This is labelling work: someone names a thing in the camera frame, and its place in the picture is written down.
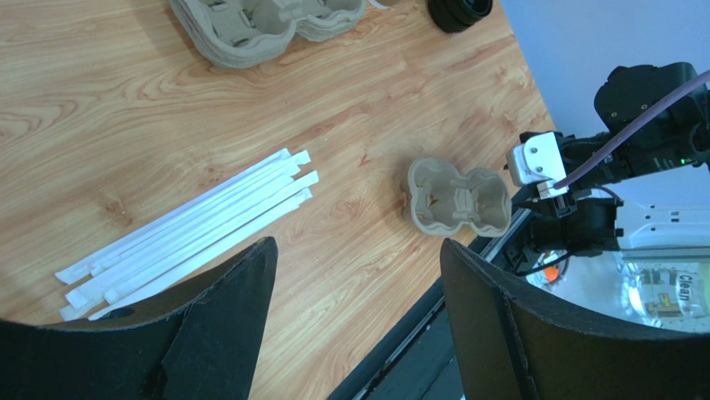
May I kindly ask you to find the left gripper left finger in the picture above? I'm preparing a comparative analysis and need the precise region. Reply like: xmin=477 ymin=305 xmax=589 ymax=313
xmin=1 ymin=237 xmax=278 ymax=399

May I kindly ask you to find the bundle of wrapped straws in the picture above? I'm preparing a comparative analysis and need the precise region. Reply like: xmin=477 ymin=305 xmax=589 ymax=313
xmin=55 ymin=148 xmax=319 ymax=321

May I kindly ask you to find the cardboard cup carrier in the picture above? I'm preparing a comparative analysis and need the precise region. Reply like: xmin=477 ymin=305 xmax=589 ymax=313
xmin=402 ymin=157 xmax=513 ymax=238
xmin=169 ymin=0 xmax=367 ymax=69

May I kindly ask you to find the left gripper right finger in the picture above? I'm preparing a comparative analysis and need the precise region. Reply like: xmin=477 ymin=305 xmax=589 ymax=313
xmin=440 ymin=239 xmax=709 ymax=399

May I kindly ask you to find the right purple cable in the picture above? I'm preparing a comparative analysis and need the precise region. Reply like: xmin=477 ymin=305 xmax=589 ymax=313
xmin=553 ymin=69 xmax=710 ymax=191

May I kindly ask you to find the stack of black lids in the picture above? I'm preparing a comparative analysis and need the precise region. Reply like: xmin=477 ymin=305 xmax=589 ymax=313
xmin=427 ymin=0 xmax=493 ymax=33

